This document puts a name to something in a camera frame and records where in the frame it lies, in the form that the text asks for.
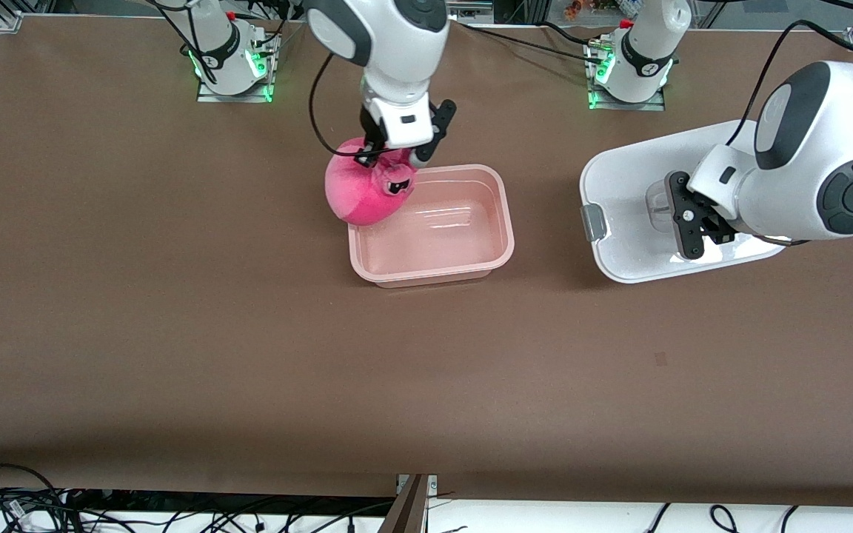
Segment pink plush toy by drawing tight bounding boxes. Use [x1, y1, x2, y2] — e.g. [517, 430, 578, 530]
[324, 137, 420, 227]

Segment white box lid grey latches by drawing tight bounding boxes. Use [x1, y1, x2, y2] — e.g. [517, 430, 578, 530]
[579, 118, 794, 285]

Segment pink plastic box base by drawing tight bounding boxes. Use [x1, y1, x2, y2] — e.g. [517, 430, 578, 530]
[349, 164, 515, 289]

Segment grey metal shelf box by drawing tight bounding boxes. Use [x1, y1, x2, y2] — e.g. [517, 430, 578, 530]
[447, 0, 494, 20]

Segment brown table cover sheet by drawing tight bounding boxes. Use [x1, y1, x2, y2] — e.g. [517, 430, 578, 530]
[0, 15, 853, 509]

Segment colourful small figurines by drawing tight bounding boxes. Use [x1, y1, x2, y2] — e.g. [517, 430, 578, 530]
[563, 0, 623, 20]

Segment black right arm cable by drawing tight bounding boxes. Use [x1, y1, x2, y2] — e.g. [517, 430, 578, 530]
[309, 52, 368, 158]

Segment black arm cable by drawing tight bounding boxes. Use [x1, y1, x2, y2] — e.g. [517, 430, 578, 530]
[309, 52, 368, 158]
[726, 19, 853, 145]

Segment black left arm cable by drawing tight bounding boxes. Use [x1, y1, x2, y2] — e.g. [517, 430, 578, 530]
[726, 19, 853, 145]

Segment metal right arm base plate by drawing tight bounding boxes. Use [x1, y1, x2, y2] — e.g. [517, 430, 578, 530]
[195, 33, 279, 104]

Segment long black table cable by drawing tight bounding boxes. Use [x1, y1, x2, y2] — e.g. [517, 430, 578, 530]
[460, 21, 595, 64]

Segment short black table cable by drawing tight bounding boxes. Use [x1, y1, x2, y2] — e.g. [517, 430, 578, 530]
[541, 21, 598, 47]

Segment brown table support post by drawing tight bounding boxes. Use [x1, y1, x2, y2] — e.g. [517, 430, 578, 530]
[378, 474, 431, 533]

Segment black looped floor cable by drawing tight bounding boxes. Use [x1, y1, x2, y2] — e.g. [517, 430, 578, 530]
[0, 463, 66, 519]

